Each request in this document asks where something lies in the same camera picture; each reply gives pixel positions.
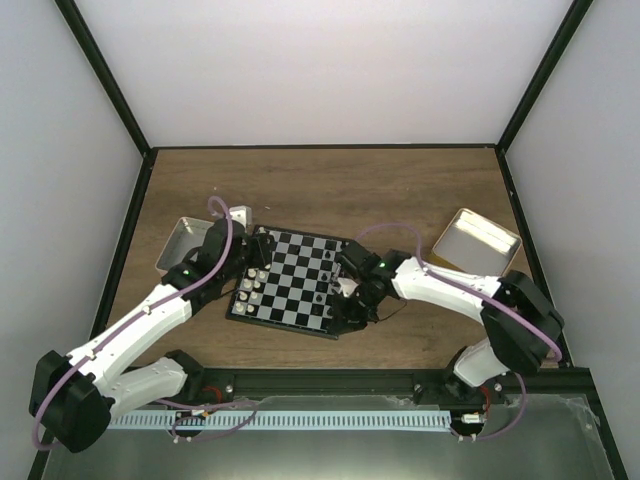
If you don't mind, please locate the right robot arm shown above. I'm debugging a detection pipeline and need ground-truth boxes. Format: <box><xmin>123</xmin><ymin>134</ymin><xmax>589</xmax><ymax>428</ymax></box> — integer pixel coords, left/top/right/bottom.
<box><xmin>329</xmin><ymin>241</ymin><xmax>564</xmax><ymax>403</ymax></box>

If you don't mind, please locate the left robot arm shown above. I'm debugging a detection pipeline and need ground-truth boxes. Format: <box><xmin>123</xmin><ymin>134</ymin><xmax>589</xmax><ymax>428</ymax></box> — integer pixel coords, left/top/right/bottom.
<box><xmin>29</xmin><ymin>219</ymin><xmax>275</xmax><ymax>453</ymax></box>

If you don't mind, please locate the pink square tin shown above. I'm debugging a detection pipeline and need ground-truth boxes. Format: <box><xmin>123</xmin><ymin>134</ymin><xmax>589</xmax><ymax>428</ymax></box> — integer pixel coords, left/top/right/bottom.
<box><xmin>155</xmin><ymin>217</ymin><xmax>213</xmax><ymax>275</ymax></box>

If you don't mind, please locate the black white chessboard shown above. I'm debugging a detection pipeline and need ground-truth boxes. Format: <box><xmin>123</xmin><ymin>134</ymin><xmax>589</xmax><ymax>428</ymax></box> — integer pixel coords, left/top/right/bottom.
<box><xmin>225</xmin><ymin>225</ymin><xmax>349</xmax><ymax>340</ymax></box>

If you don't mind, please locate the gold square tin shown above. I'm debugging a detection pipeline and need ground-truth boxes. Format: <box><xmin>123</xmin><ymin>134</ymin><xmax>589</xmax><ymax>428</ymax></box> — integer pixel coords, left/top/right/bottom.
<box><xmin>428</xmin><ymin>208</ymin><xmax>522</xmax><ymax>276</ymax></box>

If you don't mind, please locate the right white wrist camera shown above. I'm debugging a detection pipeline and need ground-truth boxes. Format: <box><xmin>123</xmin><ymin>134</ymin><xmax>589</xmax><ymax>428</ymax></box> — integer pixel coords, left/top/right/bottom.
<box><xmin>338</xmin><ymin>278</ymin><xmax>358</xmax><ymax>298</ymax></box>

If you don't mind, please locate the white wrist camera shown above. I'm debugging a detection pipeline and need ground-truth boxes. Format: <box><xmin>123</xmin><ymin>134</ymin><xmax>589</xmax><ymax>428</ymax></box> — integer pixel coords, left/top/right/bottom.
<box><xmin>338</xmin><ymin>278</ymin><xmax>358</xmax><ymax>298</ymax></box>
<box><xmin>229</xmin><ymin>205</ymin><xmax>253</xmax><ymax>230</ymax></box>

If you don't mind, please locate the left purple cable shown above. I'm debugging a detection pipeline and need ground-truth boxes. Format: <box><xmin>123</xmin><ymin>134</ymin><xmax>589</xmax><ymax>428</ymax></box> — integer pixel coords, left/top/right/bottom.
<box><xmin>32</xmin><ymin>195</ymin><xmax>259</xmax><ymax>451</ymax></box>

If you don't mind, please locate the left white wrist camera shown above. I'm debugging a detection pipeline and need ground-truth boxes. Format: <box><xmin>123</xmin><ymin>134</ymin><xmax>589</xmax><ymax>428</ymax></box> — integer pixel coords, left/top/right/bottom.
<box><xmin>229</xmin><ymin>205</ymin><xmax>253</xmax><ymax>230</ymax></box>

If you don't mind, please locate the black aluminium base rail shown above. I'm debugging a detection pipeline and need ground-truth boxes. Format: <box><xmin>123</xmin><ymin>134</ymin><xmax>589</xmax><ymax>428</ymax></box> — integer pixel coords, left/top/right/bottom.
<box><xmin>144</xmin><ymin>367</ymin><xmax>591</xmax><ymax>406</ymax></box>

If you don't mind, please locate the light blue slotted cable duct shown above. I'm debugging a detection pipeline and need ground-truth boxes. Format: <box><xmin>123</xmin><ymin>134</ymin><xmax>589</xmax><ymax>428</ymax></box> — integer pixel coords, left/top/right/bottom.
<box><xmin>109</xmin><ymin>410</ymin><xmax>451</xmax><ymax>433</ymax></box>

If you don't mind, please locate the black frame post left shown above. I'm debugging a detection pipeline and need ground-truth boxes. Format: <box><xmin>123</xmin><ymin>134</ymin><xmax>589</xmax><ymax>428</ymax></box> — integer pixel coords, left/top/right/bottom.
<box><xmin>54</xmin><ymin>0</ymin><xmax>151</xmax><ymax>157</ymax></box>

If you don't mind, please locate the black frame post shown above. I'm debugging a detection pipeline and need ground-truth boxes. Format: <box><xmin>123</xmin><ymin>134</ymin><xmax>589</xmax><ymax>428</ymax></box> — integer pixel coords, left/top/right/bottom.
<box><xmin>54</xmin><ymin>0</ymin><xmax>151</xmax><ymax>157</ymax></box>
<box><xmin>497</xmin><ymin>0</ymin><xmax>593</xmax><ymax>152</ymax></box>

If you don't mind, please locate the black frame post right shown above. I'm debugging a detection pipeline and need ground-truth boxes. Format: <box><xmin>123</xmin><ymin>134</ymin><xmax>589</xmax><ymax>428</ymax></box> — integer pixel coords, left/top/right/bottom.
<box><xmin>497</xmin><ymin>0</ymin><xmax>593</xmax><ymax>152</ymax></box>

